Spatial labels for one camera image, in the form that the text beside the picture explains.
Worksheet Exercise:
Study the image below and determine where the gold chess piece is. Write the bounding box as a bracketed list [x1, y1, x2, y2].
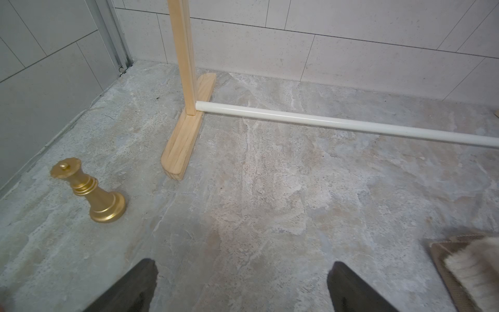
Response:
[50, 157, 126, 223]

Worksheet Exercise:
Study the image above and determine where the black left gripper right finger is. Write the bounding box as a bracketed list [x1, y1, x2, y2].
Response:
[327, 261, 398, 312]

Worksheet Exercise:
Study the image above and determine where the white lower rack rod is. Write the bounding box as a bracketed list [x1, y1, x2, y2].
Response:
[196, 101, 498, 149]

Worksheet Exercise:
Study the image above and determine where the cream fuzzy scarf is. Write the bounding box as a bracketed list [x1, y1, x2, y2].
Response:
[444, 237, 498, 311]

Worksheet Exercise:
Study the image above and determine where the wooden clothes rack frame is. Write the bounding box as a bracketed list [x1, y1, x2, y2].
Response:
[161, 1, 216, 180]

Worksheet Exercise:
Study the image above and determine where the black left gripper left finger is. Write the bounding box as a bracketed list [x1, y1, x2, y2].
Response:
[84, 259, 158, 312]

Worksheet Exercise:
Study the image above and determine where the brown plaid scarf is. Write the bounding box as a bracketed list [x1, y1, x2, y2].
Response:
[430, 233, 498, 311]

